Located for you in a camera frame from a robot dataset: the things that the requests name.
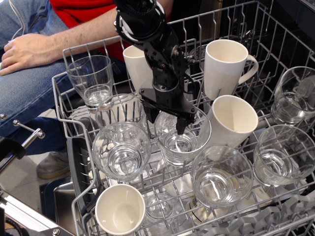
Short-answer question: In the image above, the person's bare hand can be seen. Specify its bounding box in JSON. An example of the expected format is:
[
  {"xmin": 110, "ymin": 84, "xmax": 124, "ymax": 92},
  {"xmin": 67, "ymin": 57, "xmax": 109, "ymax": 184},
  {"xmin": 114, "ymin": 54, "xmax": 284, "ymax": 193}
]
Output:
[{"xmin": 0, "ymin": 33, "xmax": 62, "ymax": 76}]

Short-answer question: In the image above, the person's bare forearm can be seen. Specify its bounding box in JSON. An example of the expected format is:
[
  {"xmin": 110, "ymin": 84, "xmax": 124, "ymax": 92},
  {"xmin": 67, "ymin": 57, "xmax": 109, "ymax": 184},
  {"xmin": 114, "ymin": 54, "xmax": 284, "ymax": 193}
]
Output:
[{"xmin": 48, "ymin": 0, "xmax": 117, "ymax": 61}]

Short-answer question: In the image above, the clear glass back left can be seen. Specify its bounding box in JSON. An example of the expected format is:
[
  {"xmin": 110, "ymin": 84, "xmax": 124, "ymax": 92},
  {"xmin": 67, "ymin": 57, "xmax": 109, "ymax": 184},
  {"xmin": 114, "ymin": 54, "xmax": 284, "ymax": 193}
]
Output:
[{"xmin": 66, "ymin": 55, "xmax": 114, "ymax": 108}]

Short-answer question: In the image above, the white tilted mug centre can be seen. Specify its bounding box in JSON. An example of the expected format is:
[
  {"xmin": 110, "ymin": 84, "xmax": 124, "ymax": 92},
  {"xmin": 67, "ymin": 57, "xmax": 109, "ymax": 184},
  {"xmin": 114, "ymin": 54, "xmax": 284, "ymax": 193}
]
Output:
[{"xmin": 205, "ymin": 95, "xmax": 259, "ymax": 148}]

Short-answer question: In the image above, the black cable bottom left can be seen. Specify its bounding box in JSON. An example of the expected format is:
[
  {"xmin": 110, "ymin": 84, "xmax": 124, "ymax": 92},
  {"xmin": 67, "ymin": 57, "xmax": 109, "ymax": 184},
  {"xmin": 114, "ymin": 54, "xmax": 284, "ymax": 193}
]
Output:
[{"xmin": 4, "ymin": 217, "xmax": 30, "ymax": 236}]

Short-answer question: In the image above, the small clear glass bottom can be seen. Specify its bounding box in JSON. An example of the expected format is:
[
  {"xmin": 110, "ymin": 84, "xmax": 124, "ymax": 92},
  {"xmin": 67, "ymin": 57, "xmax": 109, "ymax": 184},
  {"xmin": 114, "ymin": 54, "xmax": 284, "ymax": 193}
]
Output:
[{"xmin": 146, "ymin": 193, "xmax": 174, "ymax": 224}]

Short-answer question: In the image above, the white mug with handle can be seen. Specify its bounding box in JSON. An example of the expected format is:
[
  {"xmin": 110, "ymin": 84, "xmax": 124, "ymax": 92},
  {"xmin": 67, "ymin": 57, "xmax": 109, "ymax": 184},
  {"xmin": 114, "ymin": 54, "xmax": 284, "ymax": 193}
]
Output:
[{"xmin": 204, "ymin": 39, "xmax": 259, "ymax": 100}]

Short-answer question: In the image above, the clear glass far right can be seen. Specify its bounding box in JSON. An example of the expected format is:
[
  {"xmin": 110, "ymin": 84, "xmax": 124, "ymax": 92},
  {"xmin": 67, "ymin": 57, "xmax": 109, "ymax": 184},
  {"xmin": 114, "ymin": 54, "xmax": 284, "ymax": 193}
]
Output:
[{"xmin": 270, "ymin": 66, "xmax": 315, "ymax": 125}]

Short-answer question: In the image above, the white mug back left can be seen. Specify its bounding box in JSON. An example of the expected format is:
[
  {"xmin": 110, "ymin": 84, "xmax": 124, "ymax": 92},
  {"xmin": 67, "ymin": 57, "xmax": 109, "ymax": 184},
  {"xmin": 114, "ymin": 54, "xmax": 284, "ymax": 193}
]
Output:
[{"xmin": 123, "ymin": 46, "xmax": 153, "ymax": 94}]

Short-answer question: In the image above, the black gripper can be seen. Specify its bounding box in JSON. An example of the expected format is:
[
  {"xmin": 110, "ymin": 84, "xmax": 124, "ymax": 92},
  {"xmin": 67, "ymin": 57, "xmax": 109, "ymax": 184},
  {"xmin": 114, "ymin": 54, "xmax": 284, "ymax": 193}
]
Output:
[{"xmin": 139, "ymin": 79, "xmax": 197, "ymax": 135}]

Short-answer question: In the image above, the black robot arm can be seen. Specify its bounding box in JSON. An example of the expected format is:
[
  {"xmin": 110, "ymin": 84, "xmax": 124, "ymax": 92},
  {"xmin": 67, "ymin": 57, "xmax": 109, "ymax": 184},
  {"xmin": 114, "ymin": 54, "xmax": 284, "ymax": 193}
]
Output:
[{"xmin": 114, "ymin": 0, "xmax": 196, "ymax": 135}]

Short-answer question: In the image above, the grey wire dishwasher rack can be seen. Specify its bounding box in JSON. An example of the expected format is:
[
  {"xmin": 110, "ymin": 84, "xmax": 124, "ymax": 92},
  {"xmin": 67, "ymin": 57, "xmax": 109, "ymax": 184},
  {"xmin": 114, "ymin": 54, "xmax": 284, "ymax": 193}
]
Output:
[{"xmin": 53, "ymin": 0, "xmax": 315, "ymax": 236}]

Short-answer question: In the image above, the clear glass cup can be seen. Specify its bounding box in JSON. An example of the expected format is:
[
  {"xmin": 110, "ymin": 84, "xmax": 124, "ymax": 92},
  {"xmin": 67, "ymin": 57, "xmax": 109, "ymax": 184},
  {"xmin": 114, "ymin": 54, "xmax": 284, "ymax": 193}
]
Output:
[{"xmin": 154, "ymin": 108, "xmax": 212, "ymax": 166}]

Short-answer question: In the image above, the clear glass behind front-left glass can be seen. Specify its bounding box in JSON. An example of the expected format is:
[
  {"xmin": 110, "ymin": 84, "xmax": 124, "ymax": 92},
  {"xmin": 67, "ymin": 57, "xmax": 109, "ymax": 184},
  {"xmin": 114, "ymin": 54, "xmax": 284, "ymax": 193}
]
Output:
[{"xmin": 95, "ymin": 93, "xmax": 146, "ymax": 130}]

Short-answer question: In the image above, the clear glass front left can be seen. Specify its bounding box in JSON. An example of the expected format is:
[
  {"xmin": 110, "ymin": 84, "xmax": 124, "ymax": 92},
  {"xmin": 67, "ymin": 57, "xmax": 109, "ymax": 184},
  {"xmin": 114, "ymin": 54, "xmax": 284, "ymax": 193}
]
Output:
[{"xmin": 92, "ymin": 121, "xmax": 152, "ymax": 182}]

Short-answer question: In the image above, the metal clamp with black handle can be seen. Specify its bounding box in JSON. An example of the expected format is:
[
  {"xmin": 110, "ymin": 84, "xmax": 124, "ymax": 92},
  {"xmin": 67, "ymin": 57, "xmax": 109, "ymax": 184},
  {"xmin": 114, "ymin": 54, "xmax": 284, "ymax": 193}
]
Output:
[{"xmin": 0, "ymin": 119, "xmax": 45, "ymax": 175}]

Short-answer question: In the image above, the grey sneaker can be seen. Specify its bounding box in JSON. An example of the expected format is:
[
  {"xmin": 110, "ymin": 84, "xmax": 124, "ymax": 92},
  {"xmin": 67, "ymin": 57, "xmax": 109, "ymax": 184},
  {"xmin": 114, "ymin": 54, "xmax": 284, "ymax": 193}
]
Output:
[{"xmin": 36, "ymin": 151, "xmax": 70, "ymax": 179}]

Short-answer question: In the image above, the clear glass front centre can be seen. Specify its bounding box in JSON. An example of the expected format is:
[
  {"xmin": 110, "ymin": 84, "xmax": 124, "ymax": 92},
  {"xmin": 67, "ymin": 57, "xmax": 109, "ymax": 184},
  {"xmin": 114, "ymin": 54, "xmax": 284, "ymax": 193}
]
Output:
[{"xmin": 191, "ymin": 145, "xmax": 253, "ymax": 208}]

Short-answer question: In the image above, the white cup bottom left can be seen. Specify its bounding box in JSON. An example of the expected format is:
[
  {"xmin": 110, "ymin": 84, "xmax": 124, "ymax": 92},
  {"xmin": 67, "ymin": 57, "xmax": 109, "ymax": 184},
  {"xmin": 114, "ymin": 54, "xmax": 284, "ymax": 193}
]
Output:
[{"xmin": 95, "ymin": 184, "xmax": 146, "ymax": 236}]

